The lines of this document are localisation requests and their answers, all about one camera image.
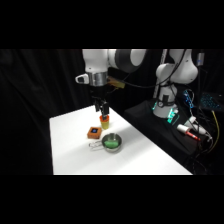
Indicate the black curtain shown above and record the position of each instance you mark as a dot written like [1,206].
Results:
[36,86]

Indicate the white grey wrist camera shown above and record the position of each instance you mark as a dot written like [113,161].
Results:
[82,78]

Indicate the white tool with red tip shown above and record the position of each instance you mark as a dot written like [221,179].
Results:
[187,130]

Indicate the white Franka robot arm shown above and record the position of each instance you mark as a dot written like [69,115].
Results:
[100,61]

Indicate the black robot stand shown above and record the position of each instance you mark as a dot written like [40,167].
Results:
[150,126]

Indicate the green object in pot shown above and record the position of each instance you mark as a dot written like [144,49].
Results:
[111,143]

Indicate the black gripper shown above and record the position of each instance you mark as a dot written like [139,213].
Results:
[98,91]

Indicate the orange wooden block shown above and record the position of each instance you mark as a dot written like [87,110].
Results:
[94,132]

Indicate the yellow tag on arm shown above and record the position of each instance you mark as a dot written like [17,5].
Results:
[116,83]

